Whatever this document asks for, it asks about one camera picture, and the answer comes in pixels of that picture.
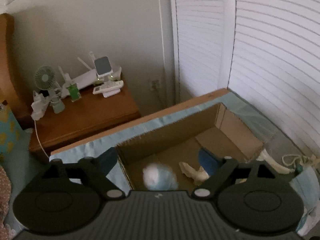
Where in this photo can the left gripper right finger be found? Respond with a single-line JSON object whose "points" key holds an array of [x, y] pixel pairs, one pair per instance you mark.
{"points": [[243, 199]]}

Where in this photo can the small screen device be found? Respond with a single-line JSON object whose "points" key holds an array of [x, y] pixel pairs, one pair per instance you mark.
{"points": [[102, 66]]}

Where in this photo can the white wifi router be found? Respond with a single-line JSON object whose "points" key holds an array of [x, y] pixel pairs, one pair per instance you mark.
{"points": [[90, 77]]}

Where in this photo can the yellow blue paper bag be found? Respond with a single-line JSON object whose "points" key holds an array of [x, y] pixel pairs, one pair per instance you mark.
{"points": [[10, 130]]}

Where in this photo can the blue face mask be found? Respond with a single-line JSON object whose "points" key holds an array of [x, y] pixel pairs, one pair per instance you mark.
{"points": [[306, 184]]}

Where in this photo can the blue white plush toy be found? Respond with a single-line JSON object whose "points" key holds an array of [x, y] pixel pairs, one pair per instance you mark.
{"points": [[159, 177]]}

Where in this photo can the white remote control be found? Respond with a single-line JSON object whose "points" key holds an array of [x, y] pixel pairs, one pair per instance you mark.
{"points": [[108, 87]]}

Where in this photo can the green spray bottle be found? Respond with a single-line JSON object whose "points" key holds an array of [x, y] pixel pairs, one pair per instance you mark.
{"points": [[73, 90]]}

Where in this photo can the cream knotted cloth toy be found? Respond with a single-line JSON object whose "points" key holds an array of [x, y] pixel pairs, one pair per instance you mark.
{"points": [[198, 176]]}

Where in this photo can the small green desk fan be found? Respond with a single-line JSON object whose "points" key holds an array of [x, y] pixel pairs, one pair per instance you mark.
{"points": [[45, 80]]}

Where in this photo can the white bone toy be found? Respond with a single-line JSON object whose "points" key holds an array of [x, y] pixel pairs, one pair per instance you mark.
{"points": [[264, 156]]}

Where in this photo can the white power strip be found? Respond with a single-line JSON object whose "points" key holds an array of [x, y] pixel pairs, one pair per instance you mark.
{"points": [[39, 105]]}

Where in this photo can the open brown cardboard box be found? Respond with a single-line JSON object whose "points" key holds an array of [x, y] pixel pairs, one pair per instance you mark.
{"points": [[216, 129]]}

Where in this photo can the brown floral cloth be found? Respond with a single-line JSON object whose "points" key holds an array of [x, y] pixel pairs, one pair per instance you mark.
{"points": [[5, 193]]}

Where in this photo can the wooden nightstand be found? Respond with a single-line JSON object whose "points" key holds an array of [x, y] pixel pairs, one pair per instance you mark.
{"points": [[83, 118]]}

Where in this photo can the wooden headboard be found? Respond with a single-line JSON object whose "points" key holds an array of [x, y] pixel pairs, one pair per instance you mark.
{"points": [[12, 85]]}

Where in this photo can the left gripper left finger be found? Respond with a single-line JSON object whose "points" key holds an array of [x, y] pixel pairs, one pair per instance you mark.
{"points": [[64, 198]]}

